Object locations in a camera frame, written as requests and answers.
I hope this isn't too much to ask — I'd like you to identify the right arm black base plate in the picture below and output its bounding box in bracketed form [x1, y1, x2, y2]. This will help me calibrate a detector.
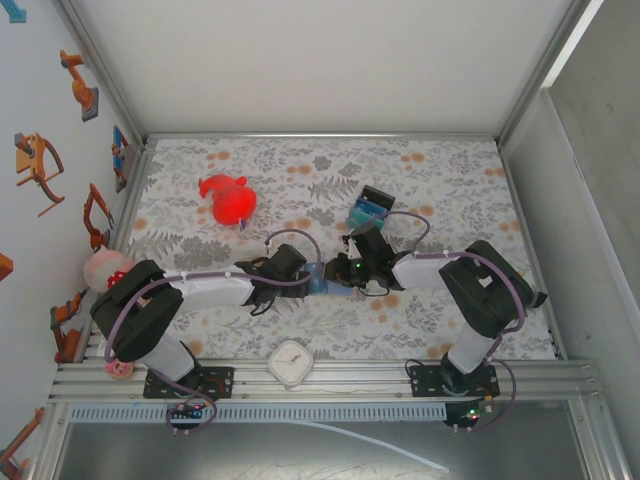
[409, 363, 501, 399]

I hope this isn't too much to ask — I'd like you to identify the aluminium frame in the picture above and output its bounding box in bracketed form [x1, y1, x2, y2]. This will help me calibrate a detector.
[29, 0, 634, 480]

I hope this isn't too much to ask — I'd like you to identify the white square clock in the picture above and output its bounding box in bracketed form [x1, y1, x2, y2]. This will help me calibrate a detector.
[267, 339, 315, 391]

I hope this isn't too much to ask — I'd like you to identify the floral printed table cloth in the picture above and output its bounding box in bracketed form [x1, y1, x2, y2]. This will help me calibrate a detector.
[121, 137, 557, 362]

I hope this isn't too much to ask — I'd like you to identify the dark grey VIP card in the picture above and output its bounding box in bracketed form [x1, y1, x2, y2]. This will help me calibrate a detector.
[360, 184, 396, 211]

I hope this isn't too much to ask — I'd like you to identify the dark blue card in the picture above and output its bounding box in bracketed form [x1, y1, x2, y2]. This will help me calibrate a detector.
[353, 198, 389, 217]

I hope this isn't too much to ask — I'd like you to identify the pink donut toy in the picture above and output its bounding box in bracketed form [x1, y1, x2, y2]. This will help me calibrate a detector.
[103, 357, 135, 380]

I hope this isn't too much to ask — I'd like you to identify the pink plush toy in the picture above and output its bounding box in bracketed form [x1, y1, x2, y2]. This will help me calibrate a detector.
[82, 248, 129, 294]

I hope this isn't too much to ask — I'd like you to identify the teal black small box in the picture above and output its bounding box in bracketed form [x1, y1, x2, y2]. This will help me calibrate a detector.
[344, 184, 396, 235]

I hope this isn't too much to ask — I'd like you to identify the teal green card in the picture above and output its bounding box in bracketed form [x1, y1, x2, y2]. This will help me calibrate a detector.
[347, 208, 381, 232]

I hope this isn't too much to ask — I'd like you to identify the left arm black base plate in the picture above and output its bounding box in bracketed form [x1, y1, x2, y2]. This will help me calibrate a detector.
[143, 366, 236, 400]

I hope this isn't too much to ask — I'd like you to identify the white slotted cable duct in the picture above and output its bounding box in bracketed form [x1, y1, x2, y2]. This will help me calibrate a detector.
[67, 403, 449, 422]

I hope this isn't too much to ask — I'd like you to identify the red plush toy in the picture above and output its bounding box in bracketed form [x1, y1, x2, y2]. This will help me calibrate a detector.
[198, 173, 259, 227]

